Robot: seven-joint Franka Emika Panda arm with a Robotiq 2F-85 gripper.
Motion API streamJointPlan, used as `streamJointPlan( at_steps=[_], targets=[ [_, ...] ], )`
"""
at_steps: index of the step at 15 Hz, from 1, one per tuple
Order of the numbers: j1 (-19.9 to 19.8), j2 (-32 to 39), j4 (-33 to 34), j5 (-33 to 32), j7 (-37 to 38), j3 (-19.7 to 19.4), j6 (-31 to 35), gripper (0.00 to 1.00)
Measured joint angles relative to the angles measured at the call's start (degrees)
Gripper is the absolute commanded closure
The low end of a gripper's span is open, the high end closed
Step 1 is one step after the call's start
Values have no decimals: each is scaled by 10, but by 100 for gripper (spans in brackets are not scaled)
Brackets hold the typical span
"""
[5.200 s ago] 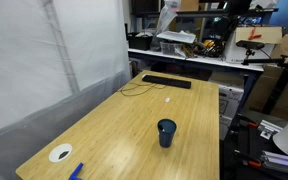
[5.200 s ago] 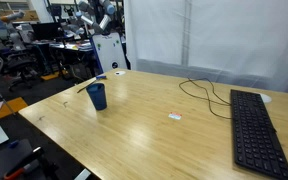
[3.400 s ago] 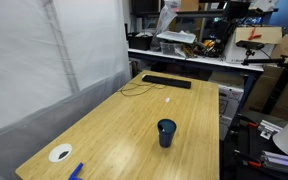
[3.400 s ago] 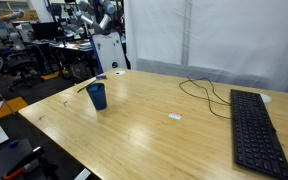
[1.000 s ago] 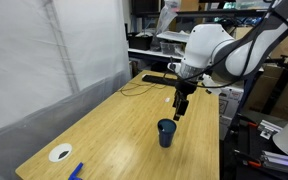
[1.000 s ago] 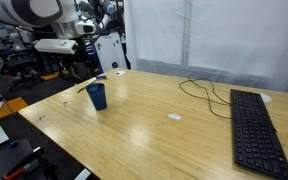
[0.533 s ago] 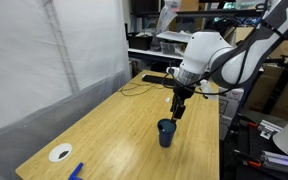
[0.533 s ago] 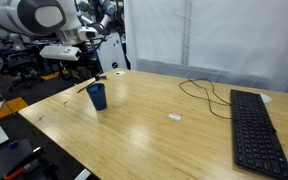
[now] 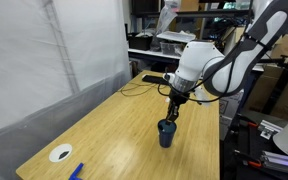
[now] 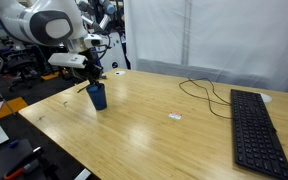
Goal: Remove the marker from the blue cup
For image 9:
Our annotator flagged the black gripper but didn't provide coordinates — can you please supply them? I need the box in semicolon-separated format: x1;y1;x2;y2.
166;87;191;123

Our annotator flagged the blue plastic cup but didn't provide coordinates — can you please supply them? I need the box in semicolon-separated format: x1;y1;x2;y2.
156;118;178;149

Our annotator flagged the black computer keyboard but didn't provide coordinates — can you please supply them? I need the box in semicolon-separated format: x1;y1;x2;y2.
141;74;170;85

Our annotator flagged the white printed carton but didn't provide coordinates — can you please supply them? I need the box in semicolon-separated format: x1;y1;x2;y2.
218;89;245;141

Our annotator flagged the white workbench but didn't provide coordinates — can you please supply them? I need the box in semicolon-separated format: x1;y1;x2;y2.
127;48;265;73

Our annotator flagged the clear plastic bin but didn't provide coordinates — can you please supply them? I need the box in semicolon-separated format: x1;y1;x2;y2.
159;41;186;57

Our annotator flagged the white flat tray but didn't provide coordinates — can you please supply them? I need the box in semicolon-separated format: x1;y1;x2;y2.
156;30;197;44

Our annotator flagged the black storage bin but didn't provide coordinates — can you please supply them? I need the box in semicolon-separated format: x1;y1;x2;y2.
127;32;154;51

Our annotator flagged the clear plastic bag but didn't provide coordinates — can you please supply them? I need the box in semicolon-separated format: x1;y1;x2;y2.
149;0;182;51

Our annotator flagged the large brown cardboard box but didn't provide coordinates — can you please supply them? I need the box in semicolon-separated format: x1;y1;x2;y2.
243;33;288;121

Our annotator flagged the black metal shelf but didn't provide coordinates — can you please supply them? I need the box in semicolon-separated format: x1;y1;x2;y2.
130;0;252;20

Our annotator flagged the black stand pole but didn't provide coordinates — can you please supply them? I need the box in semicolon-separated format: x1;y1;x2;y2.
262;36;288;116

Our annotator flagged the aluminium extrusion bar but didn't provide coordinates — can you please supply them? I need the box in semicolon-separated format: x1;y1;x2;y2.
260;150;288;177

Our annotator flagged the white round table grommet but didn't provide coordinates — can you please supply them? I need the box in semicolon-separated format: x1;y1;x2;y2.
48;143;74;164

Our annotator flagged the white translucent curtain sheet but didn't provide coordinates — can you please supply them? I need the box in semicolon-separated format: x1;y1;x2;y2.
0;0;132;180

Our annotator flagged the thin black keyboard cable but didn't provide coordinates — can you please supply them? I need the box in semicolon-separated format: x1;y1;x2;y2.
118;81;167;98

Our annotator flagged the orange handled clamp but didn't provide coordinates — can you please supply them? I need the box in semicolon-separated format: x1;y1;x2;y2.
237;114;260;129
234;149;263;169

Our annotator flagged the silver metal bracket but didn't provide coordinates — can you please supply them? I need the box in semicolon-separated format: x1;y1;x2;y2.
257;119;284;141

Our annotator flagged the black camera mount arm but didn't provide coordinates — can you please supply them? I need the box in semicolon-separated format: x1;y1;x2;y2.
258;54;288;67

